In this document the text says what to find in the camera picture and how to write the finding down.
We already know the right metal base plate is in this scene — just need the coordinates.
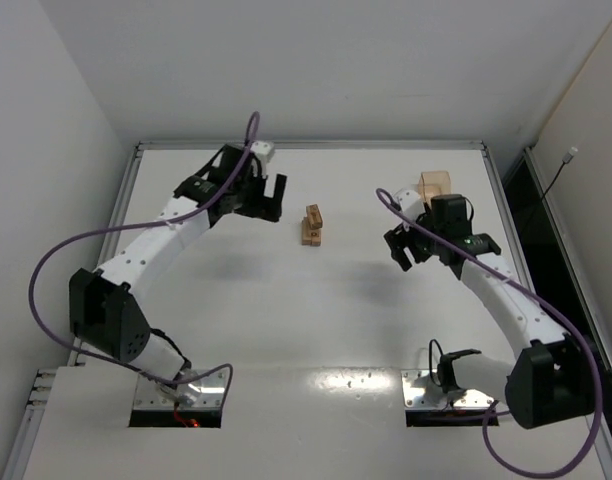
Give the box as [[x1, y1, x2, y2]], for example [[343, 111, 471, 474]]
[[401, 369, 493, 413]]

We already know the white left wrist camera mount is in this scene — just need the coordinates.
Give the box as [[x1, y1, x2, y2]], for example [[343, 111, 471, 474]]
[[251, 140, 275, 163]]

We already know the dark striped wood block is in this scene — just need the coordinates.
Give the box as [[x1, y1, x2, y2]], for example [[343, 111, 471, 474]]
[[306, 204, 323, 229]]

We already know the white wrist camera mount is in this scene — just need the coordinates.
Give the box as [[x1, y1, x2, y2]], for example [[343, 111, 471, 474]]
[[393, 186, 425, 222], [251, 140, 275, 163]]

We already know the black wall cable white plug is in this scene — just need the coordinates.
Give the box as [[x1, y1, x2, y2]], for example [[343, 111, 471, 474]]
[[539, 146, 578, 203]]

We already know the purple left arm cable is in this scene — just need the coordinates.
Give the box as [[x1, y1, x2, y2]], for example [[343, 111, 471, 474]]
[[27, 110, 262, 401]]

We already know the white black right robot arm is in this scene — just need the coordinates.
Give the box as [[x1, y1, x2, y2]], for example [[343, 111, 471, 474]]
[[376, 189, 602, 429]]

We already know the transparent amber plastic box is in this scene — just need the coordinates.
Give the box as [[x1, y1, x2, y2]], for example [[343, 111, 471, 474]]
[[418, 170, 452, 204]]

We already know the aluminium table frame rail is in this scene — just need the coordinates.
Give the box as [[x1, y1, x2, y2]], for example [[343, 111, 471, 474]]
[[137, 140, 487, 151]]

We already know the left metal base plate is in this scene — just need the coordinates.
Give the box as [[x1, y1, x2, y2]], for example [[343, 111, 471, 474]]
[[133, 368, 230, 412]]

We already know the wood block numbered 30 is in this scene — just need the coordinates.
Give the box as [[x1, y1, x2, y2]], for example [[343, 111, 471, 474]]
[[301, 225, 322, 247]]

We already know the metal base plate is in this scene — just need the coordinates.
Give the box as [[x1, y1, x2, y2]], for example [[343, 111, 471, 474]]
[[133, 368, 230, 412], [401, 369, 493, 413]]

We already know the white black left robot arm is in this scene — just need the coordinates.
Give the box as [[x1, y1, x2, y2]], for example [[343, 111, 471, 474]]
[[69, 141, 287, 391]]

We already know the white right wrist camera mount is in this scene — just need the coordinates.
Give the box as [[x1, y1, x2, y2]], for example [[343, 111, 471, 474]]
[[393, 186, 425, 222]]

